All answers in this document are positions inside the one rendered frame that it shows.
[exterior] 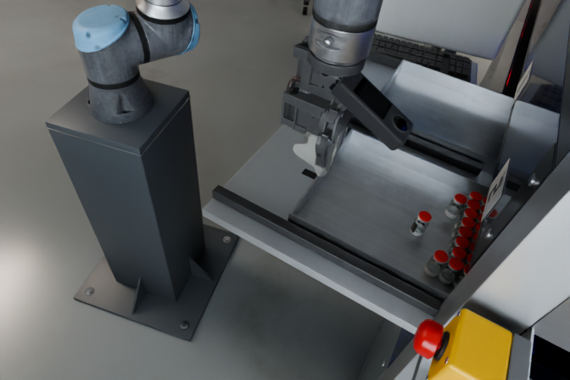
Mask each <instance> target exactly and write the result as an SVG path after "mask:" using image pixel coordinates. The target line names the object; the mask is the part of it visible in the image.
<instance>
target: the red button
mask: <svg viewBox="0 0 570 380"><path fill-rule="evenodd" d="M443 332H444V327H443V325H442V324H440V323H438V322H436V321H434V320H433V319H426V320H424V321H423V322H422V323H420V325H419V326H418V328H417V330H416V333H415V336H414V338H413V349H414V350H415V351H416V352H417V353H418V354H419V355H421V356H423V357H425V358H426V359H431V358H432V357H433V355H434V354H435V352H436V350H437V349H439V348H440V346H441V344H442V342H443V339H441V338H442V336H443Z"/></svg>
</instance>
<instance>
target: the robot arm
mask: <svg viewBox="0 0 570 380"><path fill-rule="evenodd" d="M382 4H383V0H314V2H313V9H312V17H311V23H310V34H309V35H308V36H307V37H305V39H304V40H303V41H302V42H301V43H298V44H297V45H295V46H294V50H293V56H294V57H296V58H298V59H299V60H298V67H297V74H296V76H294V77H296V79H294V77H293V79H291V80H290V81H292V82H291V83H290V81H289V82H288V87H287V90H286V91H285V92H284V93H283V96H282V112H281V121H280V123H282V124H284V125H285V126H289V127H291V128H292V130H295V131H297V132H300V133H302V134H304V139H305V141H306V142H307V143H295V144H294V146H293V151H294V153H295V154H296V155H298V156H299V157H300V158H301V159H303V160H304V161H306V162H307V163H309V164H310V165H312V166H313V167H314V168H315V171H316V174H317V175H318V176H320V177H322V176H324V175H326V174H327V173H328V172H329V171H330V170H331V168H332V166H333V163H334V160H335V159H336V157H337V155H338V151H339V149H340V146H341V144H342V142H343V140H344V136H345V134H346V131H347V129H348V127H349V123H350V119H351V117H352V115H354V116H355V117H356V118H357V119H358V120H359V121H360V122H361V123H362V124H363V125H364V126H366V127H367V128H368V129H369V130H370V131H371V132H372V133H373V134H374V135H375V136H376V137H377V138H378V139H379V140H380V141H381V142H382V143H383V144H385V145H386V146H387V147H388V148H389V149H390V150H392V151H394V150H396V149H398V148H400V147H401V146H403V145H404V144H405V142H406V140H407V138H408V136H409V135H410V133H411V130H412V128H413V123H412V122H411V121H410V120H409V119H408V118H407V117H406V116H405V115H404V114H403V113H402V112H401V111H400V110H399V109H398V108H397V107H396V106H395V105H394V104H393V103H392V102H391V101H390V100H388V99H387V98H386V97H385V96H384V95H383V94H382V93H381V92H380V91H379V90H378V89H377V88H376V87H375V86H374V85H373V84H372V83H371V82H370V81H369V80H368V79H367V78H366V77H365V76H364V75H363V74H362V73H361V71H362V70H363V68H364V65H365V62H366V58H367V57H368V55H369V53H370V50H371V46H372V41H373V37H374V34H375V30H376V27H377V21H378V17H379V14H380V11H381V7H382ZM72 30H73V33H74V37H75V46H76V48H77V49H78V51H79V54H80V57H81V62H82V64H83V67H84V70H85V73H86V76H87V80H88V89H87V107H88V109H89V112H90V114H91V115H92V117H94V118H95V119H96V120H99V121H102V122H105V123H110V124H122V123H127V122H131V121H134V120H138V119H140V118H142V117H143V116H144V115H146V114H147V113H148V112H149V111H150V109H151V108H152V106H153V98H152V93H151V92H150V90H149V88H148V87H147V86H146V84H145V82H144V80H143V78H142V77H141V75H140V71H139V67H138V65H140V64H146V63H149V62H153V61H156V60H159V59H165V58H168V57H171V56H175V55H182V54H184V53H185V52H188V51H191V50H193V49H194V48H195V47H196V46H197V44H198V40H199V35H200V26H199V22H198V15H197V12H196V10H195V8H194V7H193V5H192V4H191V3H190V2H189V1H188V0H136V10H132V11H128V12H127V11H126V10H125V9H124V8H122V7H121V6H118V5H113V4H112V5H110V6H109V5H108V4H105V5H99V6H96V7H92V8H89V9H87V10H85V11H83V12H82V13H80V14H79V15H78V16H77V18H75V20H74V22H73V25H72ZM289 83H290V86H289ZM291 89H292V91H291Z"/></svg>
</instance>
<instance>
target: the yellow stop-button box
mask: <svg viewBox="0 0 570 380"><path fill-rule="evenodd" d="M441 339H443V342H442V344H441V346H440V348H439V349H437V350H436V352H435V354H434V355H433V359H432V362H431V366H430V368H429V371H428V375H427V377H426V380H528V368H529V361H530V353H531V345H532V343H531V341H530V340H528V339H526V338H524V337H522V336H520V335H518V334H516V333H514V334H513V335H512V333H511V332H510V331H509V330H507V329H505V328H503V327H501V326H499V325H497V324H495V323H493V322H492V321H490V320H488V319H486V318H484V317H482V316H480V315H478V314H476V313H474V312H472V311H470V310H469V309H462V310H461V311H459V312H458V314H457V315H456V316H455V317H454V318H453V319H452V320H451V321H450V323H449V324H448V325H447V326H446V327H445V328H444V332H443V336H442V338H441Z"/></svg>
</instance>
